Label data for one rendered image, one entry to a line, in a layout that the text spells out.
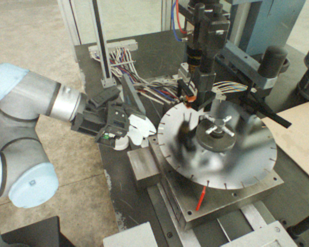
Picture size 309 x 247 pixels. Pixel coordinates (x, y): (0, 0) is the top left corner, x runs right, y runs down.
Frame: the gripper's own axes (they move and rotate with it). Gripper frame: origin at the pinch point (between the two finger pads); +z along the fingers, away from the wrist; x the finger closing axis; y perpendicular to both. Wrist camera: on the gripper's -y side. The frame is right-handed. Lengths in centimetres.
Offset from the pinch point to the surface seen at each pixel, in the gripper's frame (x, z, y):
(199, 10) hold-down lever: 28.7, -7.2, -4.5
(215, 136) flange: 8.0, 15.4, 2.6
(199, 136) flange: 4.8, 12.9, 1.2
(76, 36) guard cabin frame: -39, -23, -102
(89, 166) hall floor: -107, 18, -54
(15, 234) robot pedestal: -43, -21, 16
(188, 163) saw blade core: 1.5, 9.5, 9.2
